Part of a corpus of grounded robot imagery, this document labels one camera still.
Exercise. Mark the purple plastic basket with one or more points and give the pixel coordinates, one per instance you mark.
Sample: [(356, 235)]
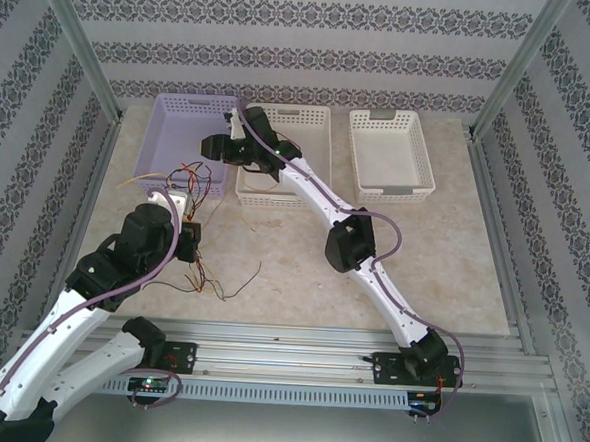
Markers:
[(180, 139)]

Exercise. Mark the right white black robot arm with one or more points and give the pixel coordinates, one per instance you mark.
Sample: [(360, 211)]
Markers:
[(390, 302)]

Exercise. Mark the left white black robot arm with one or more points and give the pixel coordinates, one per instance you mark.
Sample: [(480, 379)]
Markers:
[(42, 336)]

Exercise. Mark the large white plastic basket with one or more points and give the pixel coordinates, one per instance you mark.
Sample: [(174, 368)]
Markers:
[(310, 132)]

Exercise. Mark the green controller circuit board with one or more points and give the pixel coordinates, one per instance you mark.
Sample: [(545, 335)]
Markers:
[(421, 405), (150, 384)]

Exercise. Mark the grey metal bottom panel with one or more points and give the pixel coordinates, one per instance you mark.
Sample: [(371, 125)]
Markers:
[(282, 433)]

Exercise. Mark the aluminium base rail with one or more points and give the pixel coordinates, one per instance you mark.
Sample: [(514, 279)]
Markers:
[(286, 361)]

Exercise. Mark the aluminium frame post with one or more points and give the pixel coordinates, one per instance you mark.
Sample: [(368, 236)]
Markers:
[(517, 69), (80, 42)]

